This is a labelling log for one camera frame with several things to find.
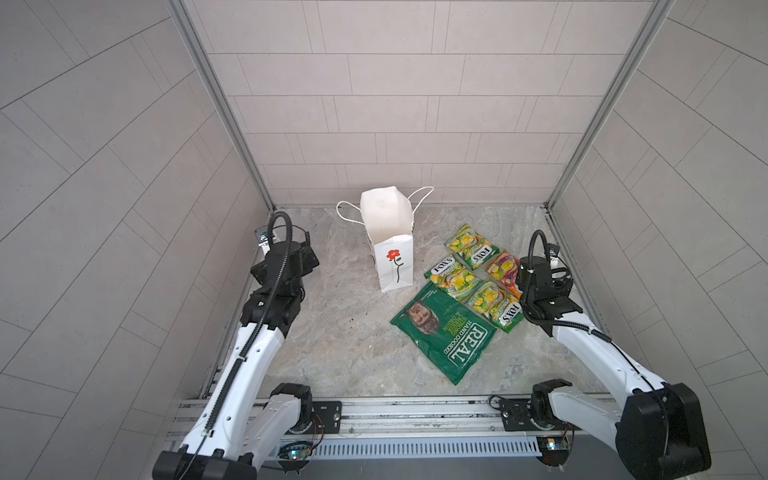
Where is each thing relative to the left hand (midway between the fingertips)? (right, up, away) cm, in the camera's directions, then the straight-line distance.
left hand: (294, 246), depth 75 cm
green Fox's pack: (+55, -18, +12) cm, 59 cm away
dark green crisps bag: (+40, -25, +9) cm, 48 cm away
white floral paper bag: (+23, +7, +23) cm, 34 cm away
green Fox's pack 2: (+44, -11, +19) cm, 49 cm away
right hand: (+67, -7, +9) cm, 68 cm away
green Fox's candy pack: (+51, -2, +27) cm, 58 cm away
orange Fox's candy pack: (+59, -8, +17) cm, 62 cm away
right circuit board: (+62, -47, -7) cm, 78 cm away
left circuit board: (+4, -45, -10) cm, 47 cm away
